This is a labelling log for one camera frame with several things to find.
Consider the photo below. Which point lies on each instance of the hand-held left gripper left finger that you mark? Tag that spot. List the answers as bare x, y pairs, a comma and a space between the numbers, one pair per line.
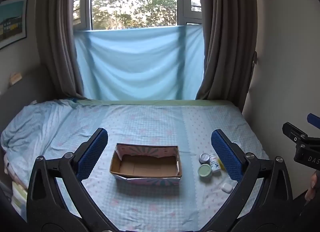
93, 155

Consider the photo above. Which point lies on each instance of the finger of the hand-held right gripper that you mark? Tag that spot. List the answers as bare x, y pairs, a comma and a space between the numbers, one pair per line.
314, 119
295, 133

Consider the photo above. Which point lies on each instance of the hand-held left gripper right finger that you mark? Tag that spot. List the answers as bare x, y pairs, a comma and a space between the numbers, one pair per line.
226, 157

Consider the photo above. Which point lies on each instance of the white plastic bottle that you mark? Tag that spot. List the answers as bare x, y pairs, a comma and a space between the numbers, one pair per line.
215, 165

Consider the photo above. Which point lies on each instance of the silver lid red jar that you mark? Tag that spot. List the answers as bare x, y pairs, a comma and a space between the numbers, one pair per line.
205, 158

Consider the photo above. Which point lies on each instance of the green lid dark jar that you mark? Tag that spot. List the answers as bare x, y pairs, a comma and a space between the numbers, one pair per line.
205, 170

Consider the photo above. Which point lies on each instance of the cardboard box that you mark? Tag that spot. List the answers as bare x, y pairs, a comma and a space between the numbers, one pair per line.
146, 165

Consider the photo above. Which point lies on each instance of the person's right hand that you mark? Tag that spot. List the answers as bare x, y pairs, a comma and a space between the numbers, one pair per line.
312, 184

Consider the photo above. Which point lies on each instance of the yellow green small container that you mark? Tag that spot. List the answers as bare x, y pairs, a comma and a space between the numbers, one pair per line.
220, 163

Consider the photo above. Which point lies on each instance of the white earbuds case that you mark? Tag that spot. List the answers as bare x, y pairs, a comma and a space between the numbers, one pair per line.
227, 187

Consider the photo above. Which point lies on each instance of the crumpled light blue quilt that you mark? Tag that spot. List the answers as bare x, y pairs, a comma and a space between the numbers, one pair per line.
37, 127

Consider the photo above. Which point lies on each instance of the checked floral bed sheet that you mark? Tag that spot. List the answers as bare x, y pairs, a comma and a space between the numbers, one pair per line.
150, 122

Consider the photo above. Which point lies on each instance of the stack of folded cloths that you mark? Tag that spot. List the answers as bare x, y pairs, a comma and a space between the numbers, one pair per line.
17, 192

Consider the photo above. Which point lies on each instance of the curtain tieback hook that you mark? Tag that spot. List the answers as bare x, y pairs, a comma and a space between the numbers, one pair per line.
254, 58

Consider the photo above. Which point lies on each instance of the grey headboard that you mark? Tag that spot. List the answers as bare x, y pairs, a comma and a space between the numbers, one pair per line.
22, 97

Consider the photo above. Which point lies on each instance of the light blue hanging cloth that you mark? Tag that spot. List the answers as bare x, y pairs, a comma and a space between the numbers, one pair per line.
135, 64

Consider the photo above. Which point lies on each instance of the small beige box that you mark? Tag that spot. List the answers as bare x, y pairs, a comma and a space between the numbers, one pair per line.
15, 78

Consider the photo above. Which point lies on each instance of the grey brown curtain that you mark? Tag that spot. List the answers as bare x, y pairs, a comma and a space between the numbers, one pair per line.
60, 34
225, 34

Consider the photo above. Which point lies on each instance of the framed wall picture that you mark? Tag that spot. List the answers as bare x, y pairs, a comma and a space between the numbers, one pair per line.
12, 21

